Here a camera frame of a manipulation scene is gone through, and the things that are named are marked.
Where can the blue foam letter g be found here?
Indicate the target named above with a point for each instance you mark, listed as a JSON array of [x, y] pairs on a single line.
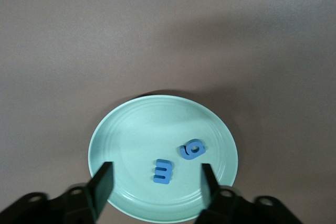
[[189, 156]]

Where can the blue foam letter m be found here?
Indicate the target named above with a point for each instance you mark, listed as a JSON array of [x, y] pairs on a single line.
[[168, 171]]

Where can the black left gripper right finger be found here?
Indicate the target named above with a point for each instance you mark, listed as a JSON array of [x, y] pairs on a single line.
[[215, 203]]

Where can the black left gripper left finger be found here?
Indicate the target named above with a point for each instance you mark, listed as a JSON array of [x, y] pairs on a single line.
[[99, 192]]

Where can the green plate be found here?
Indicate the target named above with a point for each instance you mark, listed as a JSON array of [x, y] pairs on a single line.
[[147, 129]]

